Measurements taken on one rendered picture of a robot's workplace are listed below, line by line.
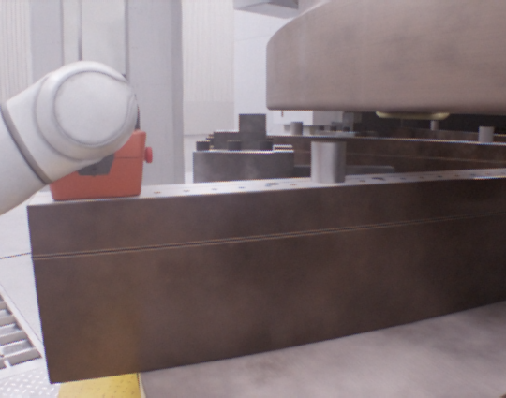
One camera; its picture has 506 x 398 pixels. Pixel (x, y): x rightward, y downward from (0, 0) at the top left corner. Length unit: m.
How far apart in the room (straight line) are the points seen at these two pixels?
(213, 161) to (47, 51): 2.19
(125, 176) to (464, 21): 0.66
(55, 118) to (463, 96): 0.63
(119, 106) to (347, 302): 0.81
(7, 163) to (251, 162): 1.55
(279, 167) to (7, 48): 12.89
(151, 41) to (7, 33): 10.53
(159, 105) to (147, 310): 3.36
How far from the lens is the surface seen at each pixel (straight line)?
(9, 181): 0.50
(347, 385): 0.98
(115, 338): 0.98
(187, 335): 1.00
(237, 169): 1.97
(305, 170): 2.09
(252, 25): 6.20
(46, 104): 0.45
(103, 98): 0.44
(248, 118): 2.07
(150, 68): 4.17
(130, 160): 0.88
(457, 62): 0.83
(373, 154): 2.89
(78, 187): 0.89
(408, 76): 0.91
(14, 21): 14.61
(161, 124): 4.21
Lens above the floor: 0.85
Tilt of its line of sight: 11 degrees down
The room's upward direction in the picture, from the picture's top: straight up
